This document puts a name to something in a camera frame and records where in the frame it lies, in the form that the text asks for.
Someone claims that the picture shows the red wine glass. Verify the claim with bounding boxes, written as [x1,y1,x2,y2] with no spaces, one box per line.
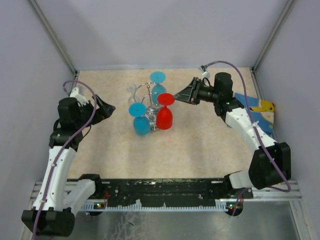
[156,93,175,130]

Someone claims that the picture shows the blue wine glass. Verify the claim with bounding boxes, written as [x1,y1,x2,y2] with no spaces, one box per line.
[128,102,151,136]
[149,71,167,104]

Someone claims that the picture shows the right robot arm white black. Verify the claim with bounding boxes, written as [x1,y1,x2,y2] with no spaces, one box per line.
[173,72,291,215]

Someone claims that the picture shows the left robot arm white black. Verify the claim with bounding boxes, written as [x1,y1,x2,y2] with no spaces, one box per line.
[21,87,116,237]

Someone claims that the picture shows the blue cartoon cloth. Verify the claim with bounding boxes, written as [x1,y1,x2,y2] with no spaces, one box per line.
[222,93,275,138]

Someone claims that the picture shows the chrome wire glass rack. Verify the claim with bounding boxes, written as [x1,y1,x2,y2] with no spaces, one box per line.
[133,82,163,133]

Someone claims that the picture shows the right aluminium corner post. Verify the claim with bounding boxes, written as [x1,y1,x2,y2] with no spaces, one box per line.
[251,0,296,73]

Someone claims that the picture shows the aluminium corner post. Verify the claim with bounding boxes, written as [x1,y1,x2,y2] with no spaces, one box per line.
[251,0,296,73]
[28,0,80,76]

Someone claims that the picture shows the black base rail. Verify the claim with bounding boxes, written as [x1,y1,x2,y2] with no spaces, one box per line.
[88,178,253,208]

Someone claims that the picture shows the left aluminium corner post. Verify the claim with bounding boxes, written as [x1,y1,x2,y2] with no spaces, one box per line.
[28,0,80,76]

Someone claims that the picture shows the white cable duct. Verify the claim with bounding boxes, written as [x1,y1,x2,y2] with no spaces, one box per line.
[79,201,235,212]

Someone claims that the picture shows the aluminium frame rail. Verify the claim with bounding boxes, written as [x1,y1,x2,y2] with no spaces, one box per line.
[29,181,303,202]

